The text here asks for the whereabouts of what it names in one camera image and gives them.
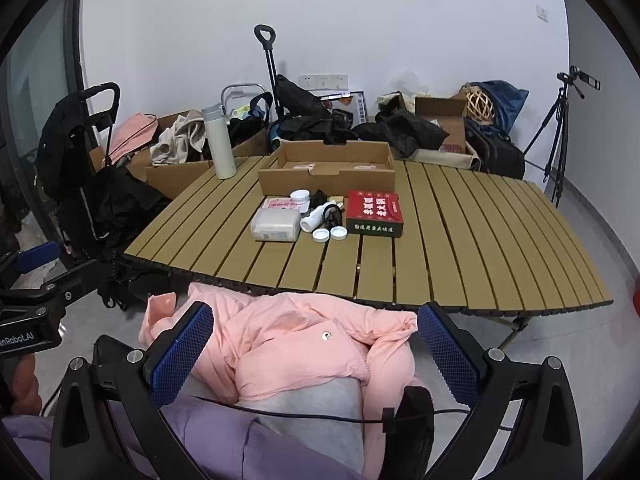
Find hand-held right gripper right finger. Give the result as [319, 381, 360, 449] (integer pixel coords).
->
[416, 301, 583, 480]

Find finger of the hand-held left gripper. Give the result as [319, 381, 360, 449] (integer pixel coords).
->
[30, 259, 123, 311]
[0, 241, 62, 288]

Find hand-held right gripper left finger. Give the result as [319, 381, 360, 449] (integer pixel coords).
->
[50, 301, 216, 480]

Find clear plastic box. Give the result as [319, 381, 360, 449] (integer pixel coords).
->
[250, 207, 302, 243]

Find red printed box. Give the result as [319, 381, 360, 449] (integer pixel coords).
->
[345, 189, 405, 238]

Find black cable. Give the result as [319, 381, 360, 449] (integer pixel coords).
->
[320, 207, 346, 231]
[192, 395, 516, 433]

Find small white bottle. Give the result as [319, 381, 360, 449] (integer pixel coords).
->
[300, 202, 338, 233]

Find cardboard tray box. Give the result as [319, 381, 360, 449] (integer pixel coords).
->
[257, 140, 397, 197]

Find person's left forearm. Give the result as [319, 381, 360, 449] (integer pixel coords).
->
[0, 412, 56, 461]

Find person's left hand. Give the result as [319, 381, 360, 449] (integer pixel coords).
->
[10, 355, 43, 417]

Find black padded object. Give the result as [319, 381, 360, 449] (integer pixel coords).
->
[370, 385, 436, 480]

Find purple jacket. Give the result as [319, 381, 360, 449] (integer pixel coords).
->
[55, 395, 361, 480]

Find black cloth pile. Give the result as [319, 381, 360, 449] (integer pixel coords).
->
[95, 165, 173, 256]

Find pink puffer jacket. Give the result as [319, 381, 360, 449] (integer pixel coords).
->
[138, 282, 431, 480]

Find black folding cart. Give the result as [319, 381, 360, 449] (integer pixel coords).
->
[37, 82, 123, 261]

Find grey pants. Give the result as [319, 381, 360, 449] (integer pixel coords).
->
[185, 375, 371, 461]

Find large cardboard box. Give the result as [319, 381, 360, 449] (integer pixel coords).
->
[145, 110, 271, 201]

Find pink bag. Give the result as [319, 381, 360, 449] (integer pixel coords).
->
[107, 112, 160, 166]

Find beige cloth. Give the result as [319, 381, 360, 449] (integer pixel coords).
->
[150, 114, 208, 167]

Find pink notebook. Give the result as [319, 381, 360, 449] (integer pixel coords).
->
[261, 196, 312, 216]

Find beige tote bag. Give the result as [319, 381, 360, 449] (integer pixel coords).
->
[400, 147, 482, 173]

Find white thermos bottle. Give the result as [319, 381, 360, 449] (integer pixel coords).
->
[201, 102, 239, 180]

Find black backpack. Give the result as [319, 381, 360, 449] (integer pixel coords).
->
[465, 117, 526, 181]

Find black jacket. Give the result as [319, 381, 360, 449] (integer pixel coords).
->
[352, 110, 451, 158]

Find cardboard box with flap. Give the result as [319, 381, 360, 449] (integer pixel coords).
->
[414, 94, 468, 155]

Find wicker helmet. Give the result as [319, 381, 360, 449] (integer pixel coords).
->
[465, 86, 496, 123]

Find black tripod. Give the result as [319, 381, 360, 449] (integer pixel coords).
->
[522, 85, 573, 208]

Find blue bag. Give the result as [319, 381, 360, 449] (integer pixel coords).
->
[467, 80, 530, 131]

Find light crumpled cloth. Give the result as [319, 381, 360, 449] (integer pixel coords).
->
[376, 91, 418, 113]

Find printed picture box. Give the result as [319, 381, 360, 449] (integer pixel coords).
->
[320, 91, 370, 128]

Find glass door black frame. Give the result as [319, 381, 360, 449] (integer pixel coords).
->
[0, 0, 88, 261]

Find dark bag with teal strap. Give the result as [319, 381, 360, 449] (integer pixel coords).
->
[227, 92, 273, 146]

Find white metal frame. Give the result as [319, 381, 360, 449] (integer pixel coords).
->
[220, 82, 266, 111]

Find black trolley handle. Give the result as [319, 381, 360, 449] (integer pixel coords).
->
[253, 24, 281, 126]

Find white wall outlet strip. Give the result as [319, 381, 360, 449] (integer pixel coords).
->
[298, 73, 349, 89]

